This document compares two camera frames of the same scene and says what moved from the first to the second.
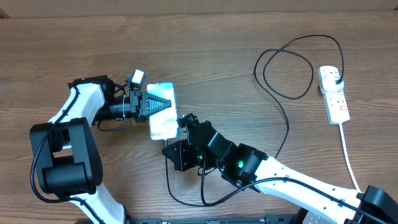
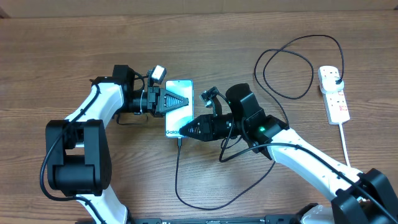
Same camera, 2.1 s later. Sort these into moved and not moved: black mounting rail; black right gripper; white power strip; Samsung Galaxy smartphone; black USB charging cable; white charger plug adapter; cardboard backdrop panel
Moved: black USB charging cable; black right gripper; Samsung Galaxy smartphone
Not moved: white power strip; cardboard backdrop panel; white charger plug adapter; black mounting rail
